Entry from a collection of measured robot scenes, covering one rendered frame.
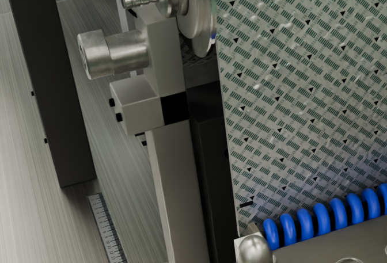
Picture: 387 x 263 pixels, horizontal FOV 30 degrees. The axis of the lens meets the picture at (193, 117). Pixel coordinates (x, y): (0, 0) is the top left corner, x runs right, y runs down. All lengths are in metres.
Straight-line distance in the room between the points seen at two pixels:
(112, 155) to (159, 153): 0.35
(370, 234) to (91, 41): 0.28
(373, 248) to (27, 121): 0.67
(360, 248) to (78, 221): 0.40
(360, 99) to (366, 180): 0.09
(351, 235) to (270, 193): 0.08
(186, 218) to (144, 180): 0.24
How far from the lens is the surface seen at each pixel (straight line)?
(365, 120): 0.63
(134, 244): 0.84
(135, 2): 0.57
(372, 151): 0.65
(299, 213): 0.63
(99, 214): 0.90
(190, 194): 0.70
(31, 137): 1.09
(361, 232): 0.62
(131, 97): 0.63
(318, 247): 0.61
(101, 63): 0.61
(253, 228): 0.62
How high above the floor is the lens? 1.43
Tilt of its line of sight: 30 degrees down
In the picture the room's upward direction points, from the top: 8 degrees counter-clockwise
